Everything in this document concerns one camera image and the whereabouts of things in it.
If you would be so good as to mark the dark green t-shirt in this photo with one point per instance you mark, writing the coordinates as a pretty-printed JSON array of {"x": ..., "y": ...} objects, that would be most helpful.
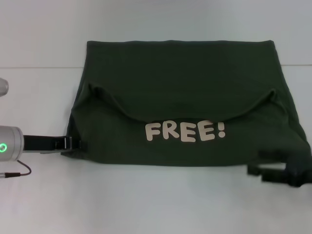
[{"x": 182, "y": 85}]

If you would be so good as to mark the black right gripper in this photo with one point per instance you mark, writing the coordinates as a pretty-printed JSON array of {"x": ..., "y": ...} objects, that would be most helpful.
[{"x": 299, "y": 170}]

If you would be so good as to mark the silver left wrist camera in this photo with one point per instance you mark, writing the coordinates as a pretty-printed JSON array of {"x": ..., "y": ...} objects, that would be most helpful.
[{"x": 3, "y": 87}]

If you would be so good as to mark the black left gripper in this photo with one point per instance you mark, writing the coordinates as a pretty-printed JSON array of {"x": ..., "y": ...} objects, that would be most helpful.
[{"x": 41, "y": 143}]

